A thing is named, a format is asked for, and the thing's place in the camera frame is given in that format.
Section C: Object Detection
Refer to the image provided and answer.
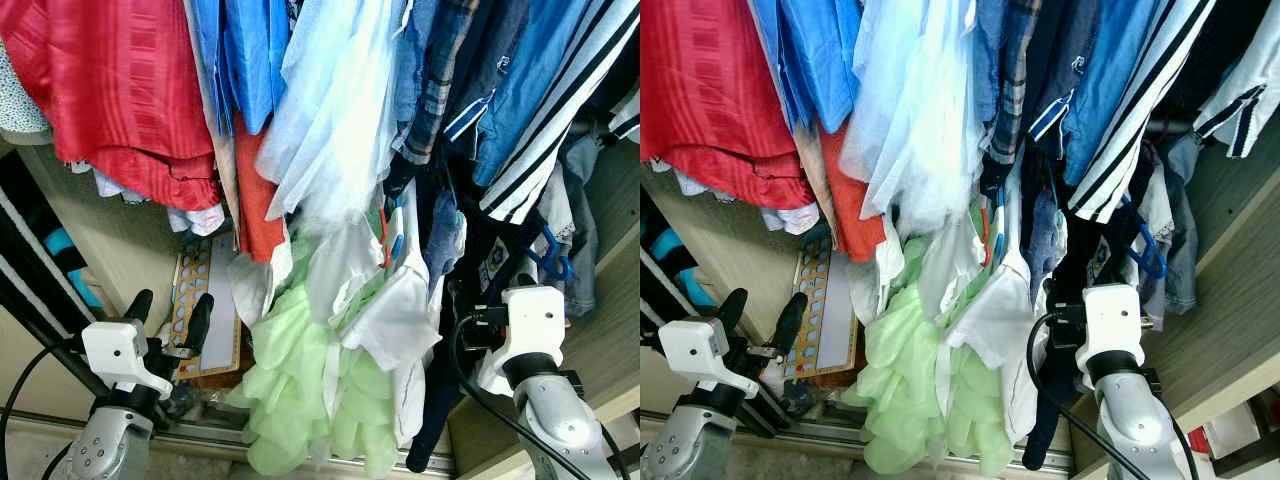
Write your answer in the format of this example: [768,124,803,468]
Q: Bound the colourful stencil board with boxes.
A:
[783,235,859,379]
[165,235,243,379]

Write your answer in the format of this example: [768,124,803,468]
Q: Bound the white hanging shirt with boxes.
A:
[920,200,1046,441]
[305,200,441,451]

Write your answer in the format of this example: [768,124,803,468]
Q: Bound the blue plastic hanger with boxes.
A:
[530,225,573,283]
[1120,195,1169,281]

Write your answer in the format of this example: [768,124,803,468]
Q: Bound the cyan and black item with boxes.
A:
[650,228,716,306]
[40,228,101,306]

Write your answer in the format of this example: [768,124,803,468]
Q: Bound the light green ruffled garment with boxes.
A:
[228,235,401,479]
[842,235,1016,476]

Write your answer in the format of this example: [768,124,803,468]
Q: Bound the dark navy hanging trousers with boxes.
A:
[405,150,471,473]
[1020,150,1076,469]

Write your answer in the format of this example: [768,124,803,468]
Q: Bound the grey hanging jeans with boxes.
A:
[560,135,601,316]
[1140,135,1201,316]

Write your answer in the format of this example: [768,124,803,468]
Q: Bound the orange hanging garment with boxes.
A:
[818,120,886,263]
[233,115,291,263]

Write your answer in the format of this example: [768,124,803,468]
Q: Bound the metal closet sliding track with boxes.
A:
[0,410,451,473]

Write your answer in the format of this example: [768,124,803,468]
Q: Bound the red and white box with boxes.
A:
[1190,400,1280,471]

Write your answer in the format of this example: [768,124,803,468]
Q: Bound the white navy-striped sleeve garment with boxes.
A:
[610,90,641,141]
[1195,0,1280,159]

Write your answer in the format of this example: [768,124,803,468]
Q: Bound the white black-striped hanging garment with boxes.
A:
[480,0,641,223]
[1068,0,1216,223]

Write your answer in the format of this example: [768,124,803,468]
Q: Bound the red hanging garment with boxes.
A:
[640,0,816,209]
[0,0,223,211]

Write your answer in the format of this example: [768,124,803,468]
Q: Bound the white dotted garment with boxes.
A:
[0,40,51,146]

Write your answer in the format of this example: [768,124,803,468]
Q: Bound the white sheer hanging garment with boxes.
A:
[255,0,411,236]
[840,0,986,236]

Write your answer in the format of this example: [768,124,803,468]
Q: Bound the plaid hanging shirt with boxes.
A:
[975,0,1046,166]
[395,0,481,166]

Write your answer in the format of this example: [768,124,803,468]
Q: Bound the blue denim hanging shirt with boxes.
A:
[1030,0,1166,186]
[470,0,591,186]

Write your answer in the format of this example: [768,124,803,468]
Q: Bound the bright blue hanging shirt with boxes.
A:
[190,0,301,136]
[750,0,866,136]

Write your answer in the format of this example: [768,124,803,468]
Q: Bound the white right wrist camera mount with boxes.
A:
[1075,283,1146,376]
[490,285,568,396]

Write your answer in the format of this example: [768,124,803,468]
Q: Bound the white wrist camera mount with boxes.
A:
[490,285,568,396]
[82,320,173,399]
[1075,283,1146,376]
[658,318,731,396]

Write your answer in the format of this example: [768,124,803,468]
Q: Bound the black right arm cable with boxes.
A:
[448,313,601,480]
[1027,312,1131,480]

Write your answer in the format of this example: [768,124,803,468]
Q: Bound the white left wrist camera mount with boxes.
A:
[82,320,173,399]
[658,318,731,396]

